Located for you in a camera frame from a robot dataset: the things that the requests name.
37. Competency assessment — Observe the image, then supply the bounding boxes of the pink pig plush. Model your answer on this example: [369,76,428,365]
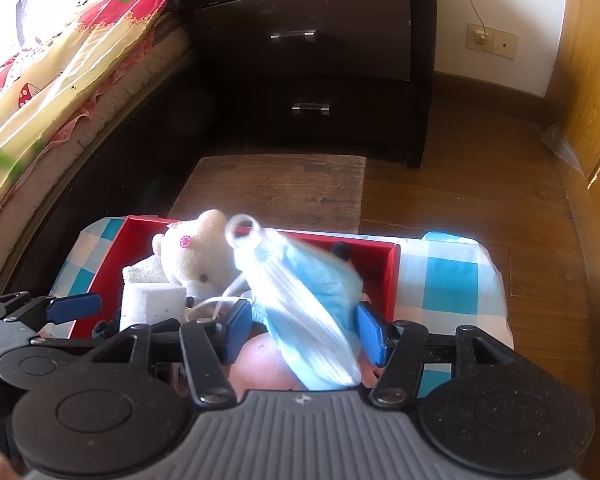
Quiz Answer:
[228,304,382,394]

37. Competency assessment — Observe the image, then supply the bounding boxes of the red cardboard box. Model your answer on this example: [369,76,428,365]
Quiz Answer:
[69,216,401,338]

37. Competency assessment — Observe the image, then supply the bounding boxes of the small wooden stool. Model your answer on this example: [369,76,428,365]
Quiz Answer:
[169,154,366,233]

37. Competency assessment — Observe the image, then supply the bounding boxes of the floral bed blanket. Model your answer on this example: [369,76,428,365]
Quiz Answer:
[0,0,169,205]

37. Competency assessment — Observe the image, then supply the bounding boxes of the wooden wardrobe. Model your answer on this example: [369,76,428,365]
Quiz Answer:
[546,0,600,215]

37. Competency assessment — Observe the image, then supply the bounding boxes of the blue white checkered tablecloth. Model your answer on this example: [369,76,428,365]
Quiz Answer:
[47,216,516,399]

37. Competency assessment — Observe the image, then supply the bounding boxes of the wall power outlet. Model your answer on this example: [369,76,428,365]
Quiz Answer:
[466,24,518,60]

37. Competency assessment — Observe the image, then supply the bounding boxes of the white teddy bear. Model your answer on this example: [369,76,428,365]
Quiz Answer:
[151,209,238,306]

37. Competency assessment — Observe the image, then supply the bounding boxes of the dark wooden nightstand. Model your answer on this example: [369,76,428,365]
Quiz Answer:
[181,0,438,168]

